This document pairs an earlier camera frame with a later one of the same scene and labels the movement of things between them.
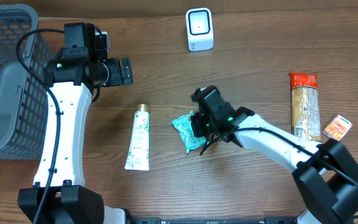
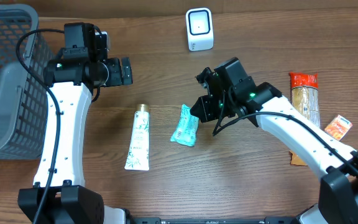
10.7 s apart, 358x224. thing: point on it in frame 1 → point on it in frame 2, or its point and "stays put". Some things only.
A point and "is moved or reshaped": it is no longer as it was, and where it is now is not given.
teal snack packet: x=184 y=125 is moved or reshaped
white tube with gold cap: x=138 y=158 stays put
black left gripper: x=125 y=71 stays put
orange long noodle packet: x=305 y=106 stays put
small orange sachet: x=338 y=127 stays put
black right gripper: x=197 y=132 → x=203 y=112
